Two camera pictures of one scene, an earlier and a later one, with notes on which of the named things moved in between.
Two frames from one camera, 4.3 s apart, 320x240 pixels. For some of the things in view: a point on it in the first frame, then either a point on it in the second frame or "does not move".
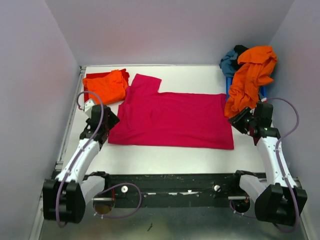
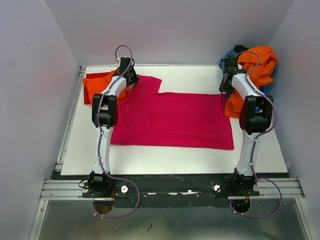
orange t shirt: x=256 y=63 does not move
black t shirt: x=238 y=49 does not move
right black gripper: x=240 y=121 → x=223 y=85
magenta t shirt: x=145 y=116 does not move
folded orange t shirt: x=111 y=86 does not move
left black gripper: x=111 y=120 → x=133 y=78
